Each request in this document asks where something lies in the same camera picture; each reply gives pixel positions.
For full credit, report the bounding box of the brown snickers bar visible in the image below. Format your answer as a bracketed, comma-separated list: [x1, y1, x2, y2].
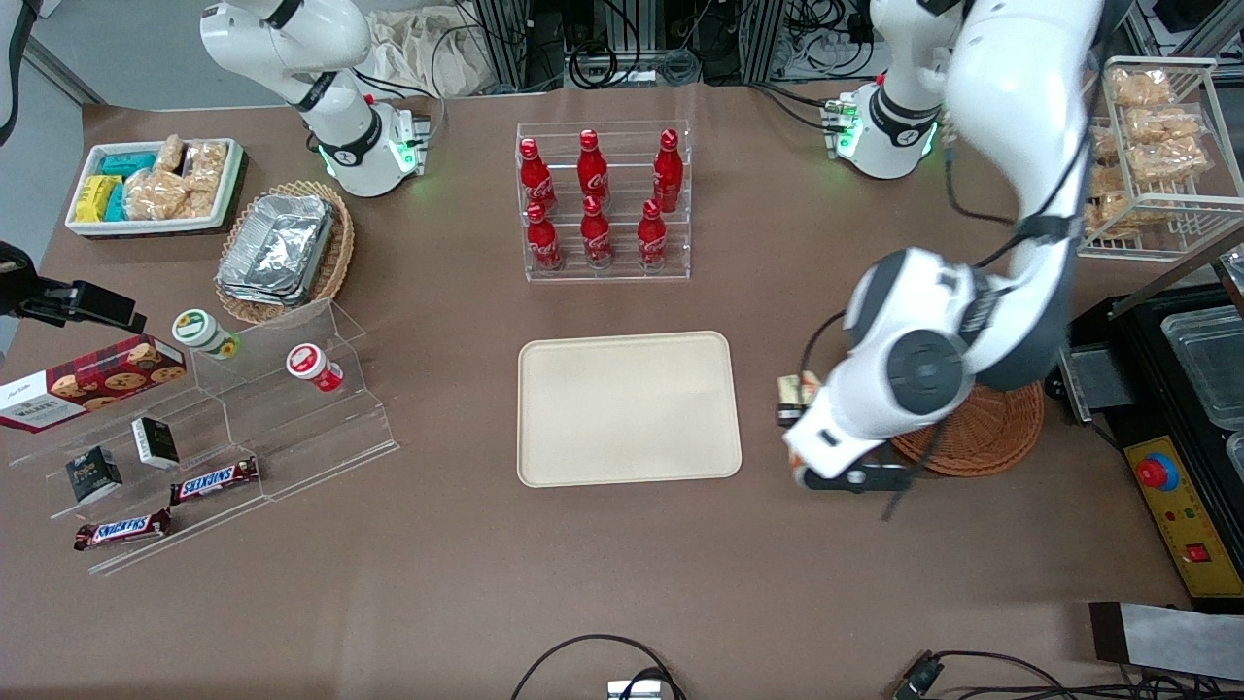
[169, 456, 261, 506]
[73, 507, 174, 553]

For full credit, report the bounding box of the yellow snack pack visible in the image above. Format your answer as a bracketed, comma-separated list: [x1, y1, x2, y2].
[75, 175, 123, 224]

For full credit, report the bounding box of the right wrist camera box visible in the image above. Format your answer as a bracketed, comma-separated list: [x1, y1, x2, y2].
[21, 279, 148, 334]

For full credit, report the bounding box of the black cable with plug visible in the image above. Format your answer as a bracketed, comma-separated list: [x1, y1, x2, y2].
[892, 649, 1244, 700]

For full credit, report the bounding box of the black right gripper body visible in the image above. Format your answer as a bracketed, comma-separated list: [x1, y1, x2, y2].
[0, 240, 45, 322]

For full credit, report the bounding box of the green lid yogurt cup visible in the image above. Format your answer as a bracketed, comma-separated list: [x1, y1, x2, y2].
[172, 308, 242, 362]

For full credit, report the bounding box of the clear acrylic step shelf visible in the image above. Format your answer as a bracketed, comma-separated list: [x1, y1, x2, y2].
[8, 297, 400, 577]

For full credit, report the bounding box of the oval wicker basket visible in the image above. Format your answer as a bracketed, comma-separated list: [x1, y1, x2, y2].
[215, 180, 356, 326]

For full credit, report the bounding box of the red tartan cookie box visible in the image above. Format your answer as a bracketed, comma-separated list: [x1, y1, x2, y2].
[0, 334, 188, 435]

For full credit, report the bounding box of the black yellow sealing machine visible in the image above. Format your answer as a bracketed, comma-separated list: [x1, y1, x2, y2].
[1067, 255, 1244, 612]

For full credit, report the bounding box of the beige rectangular serving tray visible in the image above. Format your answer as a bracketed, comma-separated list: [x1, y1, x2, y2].
[516, 331, 743, 488]

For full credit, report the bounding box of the clear plastic food container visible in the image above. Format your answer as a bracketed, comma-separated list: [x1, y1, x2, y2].
[1160, 305, 1244, 430]

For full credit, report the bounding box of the round brown wicker basket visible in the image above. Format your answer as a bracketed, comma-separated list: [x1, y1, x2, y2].
[889, 382, 1047, 478]

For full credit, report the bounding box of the red cola bottle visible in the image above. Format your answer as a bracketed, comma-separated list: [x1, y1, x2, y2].
[576, 129, 610, 201]
[525, 202, 564, 272]
[579, 195, 615, 269]
[652, 128, 685, 214]
[637, 199, 671, 271]
[519, 138, 558, 213]

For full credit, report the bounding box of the white rectangular snack bin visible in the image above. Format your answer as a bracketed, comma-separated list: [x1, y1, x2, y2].
[64, 138, 246, 240]

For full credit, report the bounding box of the plastic triangle sandwich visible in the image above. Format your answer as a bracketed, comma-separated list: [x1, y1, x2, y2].
[777, 373, 824, 429]

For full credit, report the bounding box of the grey metal sheet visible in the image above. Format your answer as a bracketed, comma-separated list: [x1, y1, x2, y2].
[1088, 600, 1244, 683]

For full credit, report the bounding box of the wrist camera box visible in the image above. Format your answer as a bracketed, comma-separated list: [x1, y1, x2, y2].
[21, 279, 148, 334]
[805, 464, 916, 494]

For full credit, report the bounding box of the beige cloth bag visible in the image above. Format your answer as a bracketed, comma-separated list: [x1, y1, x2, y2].
[362, 8, 499, 99]

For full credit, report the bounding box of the stack of foil containers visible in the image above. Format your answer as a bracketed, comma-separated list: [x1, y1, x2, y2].
[216, 193, 337, 308]

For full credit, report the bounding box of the aluminium frame post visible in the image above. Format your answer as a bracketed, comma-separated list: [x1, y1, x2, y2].
[474, 0, 533, 94]

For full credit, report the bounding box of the clear acrylic bottle rack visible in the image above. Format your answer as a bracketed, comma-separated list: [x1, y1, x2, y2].
[514, 121, 693, 284]

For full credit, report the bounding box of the red lid yogurt cup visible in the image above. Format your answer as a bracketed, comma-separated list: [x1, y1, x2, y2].
[285, 342, 345, 394]

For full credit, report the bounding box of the small black carton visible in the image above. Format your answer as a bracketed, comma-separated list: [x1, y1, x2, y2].
[131, 416, 182, 471]
[64, 445, 125, 505]

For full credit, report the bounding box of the black looped cable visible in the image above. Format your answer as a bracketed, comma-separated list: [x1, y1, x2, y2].
[509, 633, 687, 700]

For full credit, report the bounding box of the red round emergency button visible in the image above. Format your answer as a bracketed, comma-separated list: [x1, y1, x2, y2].
[1137, 452, 1180, 493]

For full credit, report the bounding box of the white wire rack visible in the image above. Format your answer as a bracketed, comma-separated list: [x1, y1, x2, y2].
[1077, 55, 1244, 263]

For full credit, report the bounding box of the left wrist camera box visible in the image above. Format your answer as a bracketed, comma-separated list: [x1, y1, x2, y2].
[805, 464, 916, 494]

